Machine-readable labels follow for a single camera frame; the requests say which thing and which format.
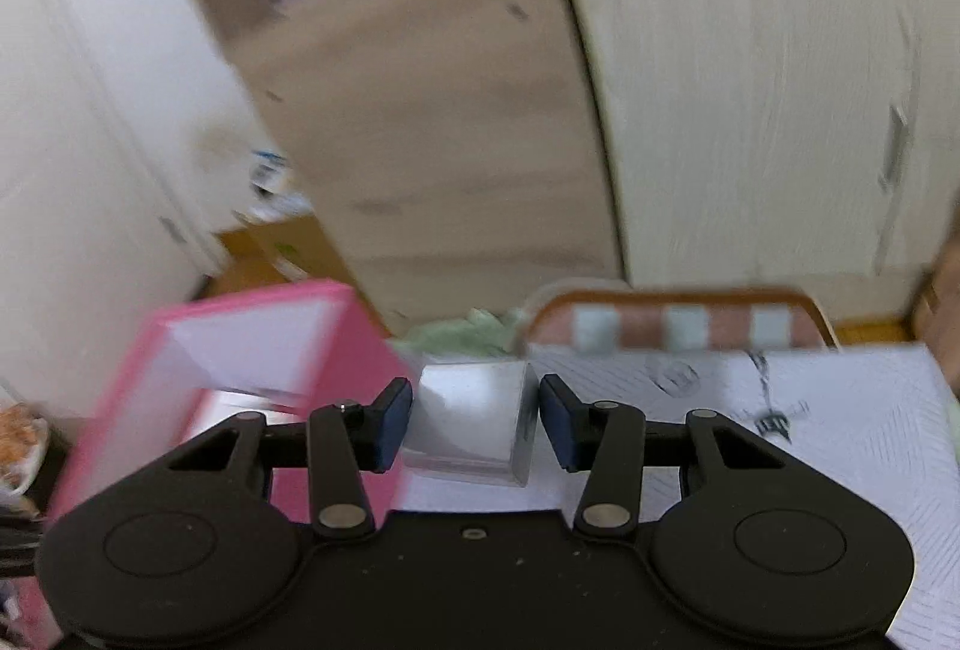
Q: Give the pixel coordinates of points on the light green quilt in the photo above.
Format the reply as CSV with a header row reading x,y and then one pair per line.
x,y
465,331

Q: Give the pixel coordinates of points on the white door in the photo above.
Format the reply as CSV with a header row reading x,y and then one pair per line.
x,y
75,208

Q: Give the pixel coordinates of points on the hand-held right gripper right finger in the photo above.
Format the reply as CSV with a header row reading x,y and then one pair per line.
x,y
559,425

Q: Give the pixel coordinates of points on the brown white checked board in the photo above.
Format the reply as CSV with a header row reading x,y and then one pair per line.
x,y
645,328

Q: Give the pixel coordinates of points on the pink cardboard box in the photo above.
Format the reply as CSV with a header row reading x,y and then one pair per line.
x,y
352,343

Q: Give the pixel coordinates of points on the large cardboard box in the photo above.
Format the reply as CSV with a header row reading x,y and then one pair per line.
x,y
292,249

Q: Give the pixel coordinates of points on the light wooden wardrobe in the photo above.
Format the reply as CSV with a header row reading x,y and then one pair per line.
x,y
750,95

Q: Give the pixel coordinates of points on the wooden board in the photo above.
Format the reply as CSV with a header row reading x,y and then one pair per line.
x,y
420,133

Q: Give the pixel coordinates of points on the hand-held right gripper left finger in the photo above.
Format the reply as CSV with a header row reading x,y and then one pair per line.
x,y
390,425

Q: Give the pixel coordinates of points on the orange patterned bag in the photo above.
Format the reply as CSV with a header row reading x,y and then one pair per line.
x,y
19,444

